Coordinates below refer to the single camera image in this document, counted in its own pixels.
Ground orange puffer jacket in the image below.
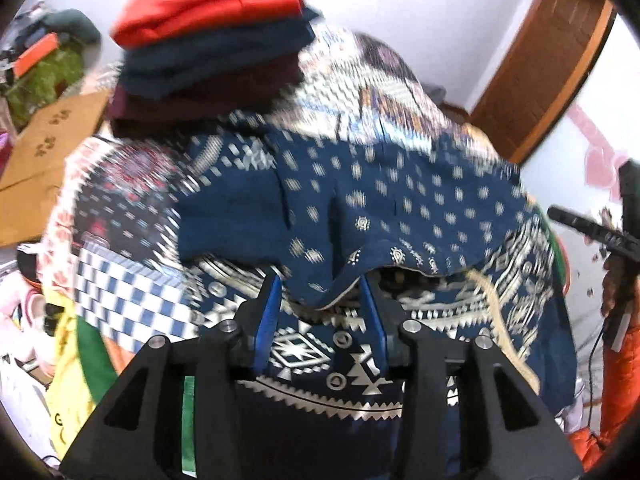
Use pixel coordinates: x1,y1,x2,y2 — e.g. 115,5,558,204
570,305,640,473

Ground navy patterned hooded garment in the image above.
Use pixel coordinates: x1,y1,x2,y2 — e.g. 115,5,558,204
172,110,578,480

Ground brown wooden door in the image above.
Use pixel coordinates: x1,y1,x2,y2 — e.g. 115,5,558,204
467,0,618,163

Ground navy folded garment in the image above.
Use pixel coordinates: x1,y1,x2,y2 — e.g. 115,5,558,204
120,7,321,98

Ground pile of clothes and papers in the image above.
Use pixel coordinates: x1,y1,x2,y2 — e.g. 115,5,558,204
0,0,51,61

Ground yellow green printed cloth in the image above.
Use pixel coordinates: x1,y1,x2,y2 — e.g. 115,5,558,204
47,295,133,461

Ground orange box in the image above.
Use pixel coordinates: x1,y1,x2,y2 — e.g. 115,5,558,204
12,32,61,76

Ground maroon folded garment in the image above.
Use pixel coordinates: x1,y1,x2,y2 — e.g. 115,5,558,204
109,57,306,136

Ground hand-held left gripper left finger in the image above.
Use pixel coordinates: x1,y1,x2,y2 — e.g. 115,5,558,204
60,270,284,480

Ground dark grey cloth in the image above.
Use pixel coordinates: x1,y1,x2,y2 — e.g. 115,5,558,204
42,9,101,46

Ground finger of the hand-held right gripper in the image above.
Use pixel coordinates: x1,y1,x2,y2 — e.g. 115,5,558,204
546,204,628,257

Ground red folded garment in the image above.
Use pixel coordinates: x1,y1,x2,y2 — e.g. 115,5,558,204
110,0,321,51

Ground patchwork printed bedsheet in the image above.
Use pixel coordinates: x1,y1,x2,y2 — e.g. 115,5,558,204
37,25,501,356

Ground wooden lap desk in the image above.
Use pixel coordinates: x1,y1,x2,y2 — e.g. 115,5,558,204
0,90,113,248

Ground pink plush toy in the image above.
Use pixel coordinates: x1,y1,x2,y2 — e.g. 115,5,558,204
0,280,53,376

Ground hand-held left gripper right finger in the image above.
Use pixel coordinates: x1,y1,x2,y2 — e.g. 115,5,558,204
360,272,586,480

